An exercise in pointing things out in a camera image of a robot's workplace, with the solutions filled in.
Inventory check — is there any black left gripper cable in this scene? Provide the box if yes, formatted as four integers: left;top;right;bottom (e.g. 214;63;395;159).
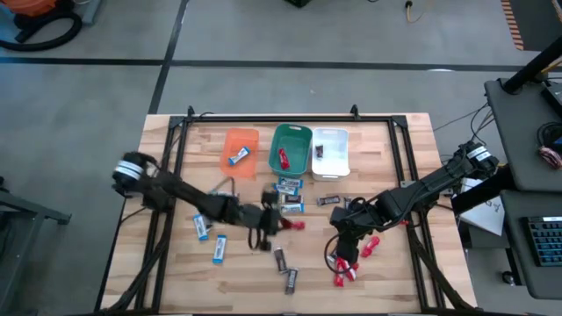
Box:
247;226;274;253

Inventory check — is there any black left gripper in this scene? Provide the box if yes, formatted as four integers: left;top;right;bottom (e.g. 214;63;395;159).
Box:
252;189;294;252

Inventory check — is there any orange plastic basket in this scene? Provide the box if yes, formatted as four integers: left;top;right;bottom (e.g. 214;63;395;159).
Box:
219;126;260;180

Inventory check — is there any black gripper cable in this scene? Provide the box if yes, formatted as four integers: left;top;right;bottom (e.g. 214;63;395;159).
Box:
247;226;274;253
323;235;342;276

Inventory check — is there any yellow cable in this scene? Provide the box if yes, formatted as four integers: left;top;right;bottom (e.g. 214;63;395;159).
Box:
404;0;423;24

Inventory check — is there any dark mat striped edge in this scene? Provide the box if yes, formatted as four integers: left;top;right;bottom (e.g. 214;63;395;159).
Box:
500;0;562;52

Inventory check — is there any black aluminium rig frame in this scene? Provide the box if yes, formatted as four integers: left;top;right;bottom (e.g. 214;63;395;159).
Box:
98;104;478;316

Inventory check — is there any orange shop vacuum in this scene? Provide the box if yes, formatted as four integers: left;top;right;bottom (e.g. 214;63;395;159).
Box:
0;0;59;18

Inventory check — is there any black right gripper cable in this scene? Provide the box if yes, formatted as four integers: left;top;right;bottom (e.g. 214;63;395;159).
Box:
323;235;342;276

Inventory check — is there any black keyboard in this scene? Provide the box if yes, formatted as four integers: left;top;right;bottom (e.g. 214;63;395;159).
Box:
521;215;562;268

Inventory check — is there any black coiled cable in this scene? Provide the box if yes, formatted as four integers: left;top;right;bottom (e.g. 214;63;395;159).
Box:
536;121;562;148

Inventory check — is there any black laptop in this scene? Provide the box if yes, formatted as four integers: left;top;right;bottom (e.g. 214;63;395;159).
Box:
541;82;562;118

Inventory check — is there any white plastic basket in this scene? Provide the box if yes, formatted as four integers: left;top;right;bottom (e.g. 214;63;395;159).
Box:
311;126;351;182

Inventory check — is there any green plastic basket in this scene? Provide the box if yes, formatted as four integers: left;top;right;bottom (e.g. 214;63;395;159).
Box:
268;123;313;179

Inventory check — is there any red pink cable bundle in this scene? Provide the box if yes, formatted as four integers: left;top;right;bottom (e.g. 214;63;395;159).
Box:
538;146;562;171

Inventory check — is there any grey desk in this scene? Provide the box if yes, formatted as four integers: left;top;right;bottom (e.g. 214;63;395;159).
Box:
484;77;562;193
499;189;562;301

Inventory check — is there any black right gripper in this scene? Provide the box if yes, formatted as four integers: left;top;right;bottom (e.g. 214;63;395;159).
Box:
328;204;374;264

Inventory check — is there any black vacuum hose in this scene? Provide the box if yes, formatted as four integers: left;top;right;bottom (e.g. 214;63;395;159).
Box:
0;9;83;53

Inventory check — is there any black stand pole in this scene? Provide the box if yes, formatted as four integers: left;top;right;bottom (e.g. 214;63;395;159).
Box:
501;37;562;95

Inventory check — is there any grey metal cart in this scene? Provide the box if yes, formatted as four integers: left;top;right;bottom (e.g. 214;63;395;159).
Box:
0;175;73;316

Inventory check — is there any white paper sheet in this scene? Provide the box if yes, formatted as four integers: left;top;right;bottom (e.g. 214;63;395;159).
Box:
458;177;507;237

